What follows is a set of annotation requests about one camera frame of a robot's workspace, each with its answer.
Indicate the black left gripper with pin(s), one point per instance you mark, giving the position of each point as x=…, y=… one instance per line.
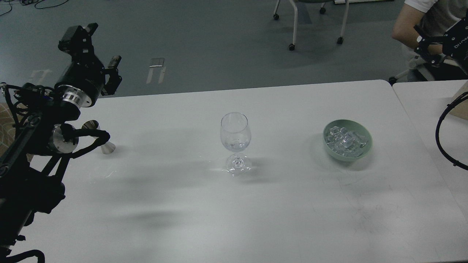
x=83, y=80

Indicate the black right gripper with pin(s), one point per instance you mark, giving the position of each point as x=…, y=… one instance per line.
x=454, y=42

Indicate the steel cocktail jigger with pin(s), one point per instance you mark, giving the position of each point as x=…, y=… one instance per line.
x=108, y=147

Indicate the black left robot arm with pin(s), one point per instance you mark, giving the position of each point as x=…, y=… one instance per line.
x=33, y=166

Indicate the clear ice cubes pile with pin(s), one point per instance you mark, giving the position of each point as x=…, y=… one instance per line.
x=345, y=142

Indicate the clear wine glass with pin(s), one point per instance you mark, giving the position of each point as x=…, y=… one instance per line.
x=235, y=136

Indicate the seated person white shirt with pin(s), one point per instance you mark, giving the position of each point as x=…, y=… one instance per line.
x=434, y=18

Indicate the white rolling chair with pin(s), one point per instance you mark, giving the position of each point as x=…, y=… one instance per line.
x=301, y=16

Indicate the beige checkered sofa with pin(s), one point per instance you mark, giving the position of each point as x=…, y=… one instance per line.
x=7, y=131

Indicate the green bowl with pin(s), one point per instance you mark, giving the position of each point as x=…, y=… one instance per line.
x=351, y=125

